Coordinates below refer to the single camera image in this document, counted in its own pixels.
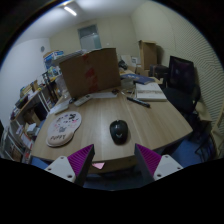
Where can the tall open cardboard box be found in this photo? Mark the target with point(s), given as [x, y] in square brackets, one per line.
[148, 55]

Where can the wide white remote control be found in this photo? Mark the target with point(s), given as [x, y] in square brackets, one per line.
[83, 100]

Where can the large brown cardboard box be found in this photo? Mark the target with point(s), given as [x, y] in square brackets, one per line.
[90, 71]

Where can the frosted window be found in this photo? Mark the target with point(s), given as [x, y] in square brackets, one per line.
[89, 38]

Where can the round wall clock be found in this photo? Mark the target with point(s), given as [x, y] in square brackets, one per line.
[42, 49]

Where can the black marker pen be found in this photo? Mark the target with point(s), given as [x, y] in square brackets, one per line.
[138, 102]

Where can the white shelf unit with books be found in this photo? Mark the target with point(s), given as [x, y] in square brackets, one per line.
[18, 140]

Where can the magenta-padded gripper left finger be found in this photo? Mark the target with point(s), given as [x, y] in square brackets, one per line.
[61, 166]

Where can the ceiling tube light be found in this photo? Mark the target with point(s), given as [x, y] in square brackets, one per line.
[70, 11]

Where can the beige printed mouse pad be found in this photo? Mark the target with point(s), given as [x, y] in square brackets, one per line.
[63, 129]

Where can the plain white paper sheet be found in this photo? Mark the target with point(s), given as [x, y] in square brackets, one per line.
[105, 95]

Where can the thick white book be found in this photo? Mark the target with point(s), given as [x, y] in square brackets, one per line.
[150, 91]

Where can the dark storage box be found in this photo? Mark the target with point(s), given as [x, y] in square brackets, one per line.
[158, 71]

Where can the white printed paper sheet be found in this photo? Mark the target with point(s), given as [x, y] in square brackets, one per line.
[56, 106]

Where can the pink sticky note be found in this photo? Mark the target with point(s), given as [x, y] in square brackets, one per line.
[98, 165]

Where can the black computer mouse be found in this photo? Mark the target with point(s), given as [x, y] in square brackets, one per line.
[119, 131]

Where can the blue book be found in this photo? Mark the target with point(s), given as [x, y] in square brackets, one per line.
[140, 79]

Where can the blue and white cabinet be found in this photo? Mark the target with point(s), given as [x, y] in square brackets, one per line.
[52, 61]

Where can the small cardboard box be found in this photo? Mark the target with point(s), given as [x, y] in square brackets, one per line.
[31, 117]

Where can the clear plastic container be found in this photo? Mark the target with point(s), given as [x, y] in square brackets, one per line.
[62, 86]

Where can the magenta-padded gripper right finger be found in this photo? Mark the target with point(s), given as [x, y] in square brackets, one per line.
[166, 165]

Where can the black metal stand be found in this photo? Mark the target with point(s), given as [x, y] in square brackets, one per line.
[50, 86]

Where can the black office chair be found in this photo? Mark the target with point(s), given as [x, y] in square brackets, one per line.
[181, 86]

